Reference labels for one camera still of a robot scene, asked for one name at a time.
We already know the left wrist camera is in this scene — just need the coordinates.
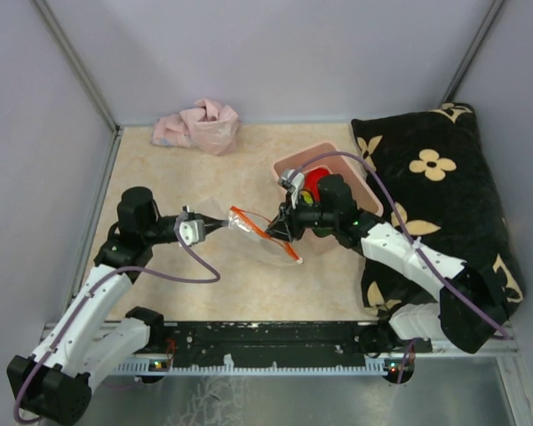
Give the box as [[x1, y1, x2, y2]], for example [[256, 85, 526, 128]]
[[176, 204, 207, 246]]

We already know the left metal frame post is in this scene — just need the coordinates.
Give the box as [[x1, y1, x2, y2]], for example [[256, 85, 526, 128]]
[[29, 0, 120, 133]]

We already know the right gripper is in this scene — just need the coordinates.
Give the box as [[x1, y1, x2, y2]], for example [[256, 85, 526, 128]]
[[264, 191, 338, 243]]

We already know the metal frame post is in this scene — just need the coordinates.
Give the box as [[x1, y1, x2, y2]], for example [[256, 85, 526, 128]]
[[29, 0, 120, 133], [442, 0, 506, 103]]

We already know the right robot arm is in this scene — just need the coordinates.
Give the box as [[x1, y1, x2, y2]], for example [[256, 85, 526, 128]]
[[266, 170, 509, 354]]

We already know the clear zip top bag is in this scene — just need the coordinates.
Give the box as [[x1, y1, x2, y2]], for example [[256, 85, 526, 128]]
[[227, 206, 303, 266]]

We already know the pink crumpled cloth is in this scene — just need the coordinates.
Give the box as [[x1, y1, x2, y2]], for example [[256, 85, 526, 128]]
[[150, 99, 240, 156]]

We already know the pink plastic bin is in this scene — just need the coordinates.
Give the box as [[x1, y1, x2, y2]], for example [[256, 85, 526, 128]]
[[271, 140, 384, 255]]

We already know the black floral cushion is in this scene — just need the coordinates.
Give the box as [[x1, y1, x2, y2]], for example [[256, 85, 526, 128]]
[[351, 103, 526, 315]]

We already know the right metal frame post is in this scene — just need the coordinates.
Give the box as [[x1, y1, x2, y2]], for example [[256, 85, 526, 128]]
[[442, 0, 506, 103]]

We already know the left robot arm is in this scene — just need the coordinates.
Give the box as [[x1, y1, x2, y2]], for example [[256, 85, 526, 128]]
[[6, 186, 228, 425]]

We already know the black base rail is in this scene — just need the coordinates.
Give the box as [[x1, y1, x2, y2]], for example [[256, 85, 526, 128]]
[[135, 320, 406, 367]]

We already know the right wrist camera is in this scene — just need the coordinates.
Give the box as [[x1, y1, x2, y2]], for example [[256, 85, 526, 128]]
[[277, 169, 305, 206]]

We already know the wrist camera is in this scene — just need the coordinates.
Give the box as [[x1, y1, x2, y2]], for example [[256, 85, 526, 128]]
[[176, 204, 207, 246], [277, 169, 305, 206]]

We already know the large red apple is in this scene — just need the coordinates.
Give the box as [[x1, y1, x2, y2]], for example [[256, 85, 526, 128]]
[[304, 167, 330, 201]]

